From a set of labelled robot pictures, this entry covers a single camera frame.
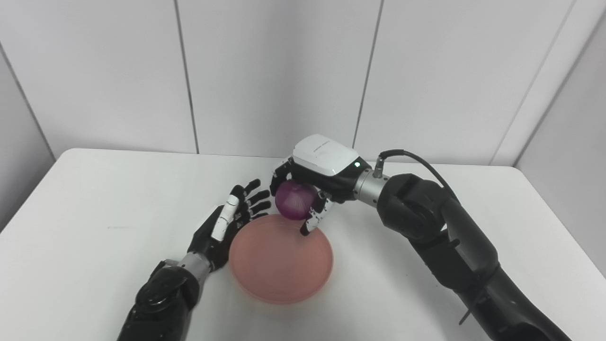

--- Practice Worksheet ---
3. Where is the pink round plate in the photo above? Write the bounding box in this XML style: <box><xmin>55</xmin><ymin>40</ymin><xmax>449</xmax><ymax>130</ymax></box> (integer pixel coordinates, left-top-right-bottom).
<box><xmin>228</xmin><ymin>214</ymin><xmax>334</xmax><ymax>305</ymax></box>

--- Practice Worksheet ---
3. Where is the purple red onion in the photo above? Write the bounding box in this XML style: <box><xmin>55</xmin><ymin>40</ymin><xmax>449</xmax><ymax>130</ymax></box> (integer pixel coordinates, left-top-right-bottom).
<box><xmin>275</xmin><ymin>179</ymin><xmax>320</xmax><ymax>221</ymax></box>

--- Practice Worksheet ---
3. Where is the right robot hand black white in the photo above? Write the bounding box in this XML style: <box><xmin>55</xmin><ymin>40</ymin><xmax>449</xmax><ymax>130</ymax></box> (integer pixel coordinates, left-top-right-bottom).
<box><xmin>269</xmin><ymin>134</ymin><xmax>368</xmax><ymax>237</ymax></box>

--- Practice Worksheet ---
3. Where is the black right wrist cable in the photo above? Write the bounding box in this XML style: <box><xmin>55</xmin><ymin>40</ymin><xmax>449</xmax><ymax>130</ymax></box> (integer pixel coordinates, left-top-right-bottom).
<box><xmin>373</xmin><ymin>149</ymin><xmax>459</xmax><ymax>202</ymax></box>

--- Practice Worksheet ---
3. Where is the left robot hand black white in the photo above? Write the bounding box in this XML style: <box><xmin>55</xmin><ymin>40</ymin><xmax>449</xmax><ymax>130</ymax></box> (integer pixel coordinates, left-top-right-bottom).
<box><xmin>187</xmin><ymin>178</ymin><xmax>272</xmax><ymax>271</ymax></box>

